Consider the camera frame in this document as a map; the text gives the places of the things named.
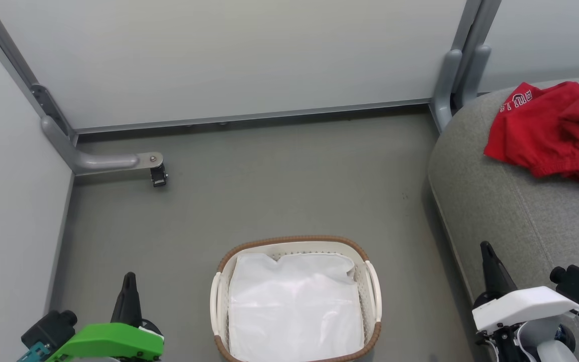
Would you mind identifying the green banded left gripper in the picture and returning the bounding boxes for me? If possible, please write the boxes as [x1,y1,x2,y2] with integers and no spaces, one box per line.
[57,271,165,362]

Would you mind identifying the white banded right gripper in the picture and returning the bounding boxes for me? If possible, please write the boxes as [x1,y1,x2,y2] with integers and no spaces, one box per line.
[472,241,579,362]

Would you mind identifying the red shorts with white stripe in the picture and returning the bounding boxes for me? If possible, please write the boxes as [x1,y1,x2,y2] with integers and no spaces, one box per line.
[484,81,579,180]

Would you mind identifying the white laundry basket brown rim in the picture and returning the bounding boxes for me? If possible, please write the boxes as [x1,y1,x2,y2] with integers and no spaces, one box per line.
[210,235,382,362]

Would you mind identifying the white basket liner cloth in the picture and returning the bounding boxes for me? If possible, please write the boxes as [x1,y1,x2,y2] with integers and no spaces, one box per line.
[228,251,365,362]

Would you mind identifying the grey fabric sofa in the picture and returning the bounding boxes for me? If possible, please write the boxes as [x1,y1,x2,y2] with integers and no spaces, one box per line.
[428,75,579,362]

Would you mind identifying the small black caster wheel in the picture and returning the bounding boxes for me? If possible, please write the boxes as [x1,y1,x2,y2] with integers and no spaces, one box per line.
[150,163,169,188]

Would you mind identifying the short grey partition bottom rail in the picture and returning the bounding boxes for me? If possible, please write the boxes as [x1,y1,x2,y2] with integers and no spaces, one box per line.
[44,173,75,316]

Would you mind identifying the teal left cable connector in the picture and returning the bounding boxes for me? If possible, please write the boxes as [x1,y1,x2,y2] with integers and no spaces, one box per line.
[17,342,50,362]

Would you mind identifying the grey partition post with foot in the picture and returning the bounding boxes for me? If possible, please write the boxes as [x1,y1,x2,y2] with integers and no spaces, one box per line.
[0,0,164,176]

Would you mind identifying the grey double partition post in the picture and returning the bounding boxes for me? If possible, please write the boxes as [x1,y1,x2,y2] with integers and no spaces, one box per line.
[429,0,502,134]

